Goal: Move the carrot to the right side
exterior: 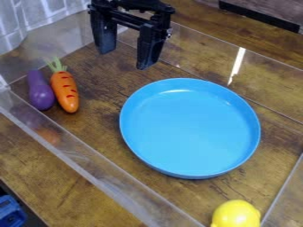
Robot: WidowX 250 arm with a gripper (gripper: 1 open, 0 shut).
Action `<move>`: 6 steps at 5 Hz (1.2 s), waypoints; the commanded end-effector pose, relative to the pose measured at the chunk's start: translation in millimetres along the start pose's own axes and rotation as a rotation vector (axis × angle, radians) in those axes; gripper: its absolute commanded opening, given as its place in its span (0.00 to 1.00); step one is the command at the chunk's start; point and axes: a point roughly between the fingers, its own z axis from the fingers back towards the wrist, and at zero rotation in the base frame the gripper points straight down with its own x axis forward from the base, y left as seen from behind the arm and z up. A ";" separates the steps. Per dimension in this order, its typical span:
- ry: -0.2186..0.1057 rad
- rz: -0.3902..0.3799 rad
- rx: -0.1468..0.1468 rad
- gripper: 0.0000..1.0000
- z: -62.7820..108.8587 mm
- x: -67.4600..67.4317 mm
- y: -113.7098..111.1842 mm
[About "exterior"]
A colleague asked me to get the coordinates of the purple toy eggplant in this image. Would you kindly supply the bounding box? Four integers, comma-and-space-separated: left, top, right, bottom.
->
26, 70, 54, 111

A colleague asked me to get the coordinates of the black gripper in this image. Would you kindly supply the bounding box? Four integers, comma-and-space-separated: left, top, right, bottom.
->
89, 0, 175, 70

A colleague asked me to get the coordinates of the clear acrylic enclosure wall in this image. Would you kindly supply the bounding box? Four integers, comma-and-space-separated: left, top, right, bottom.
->
0, 5, 303, 227

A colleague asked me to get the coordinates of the blue round plate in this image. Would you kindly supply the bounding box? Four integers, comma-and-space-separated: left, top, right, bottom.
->
120, 78, 260, 179

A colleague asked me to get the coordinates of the blue object at corner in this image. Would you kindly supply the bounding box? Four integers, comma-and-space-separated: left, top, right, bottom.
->
0, 195, 26, 227

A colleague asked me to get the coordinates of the yellow toy object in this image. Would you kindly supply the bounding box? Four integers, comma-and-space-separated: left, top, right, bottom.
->
211, 200, 260, 227

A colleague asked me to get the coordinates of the orange toy carrot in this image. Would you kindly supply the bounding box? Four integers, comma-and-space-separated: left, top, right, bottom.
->
46, 57, 78, 114

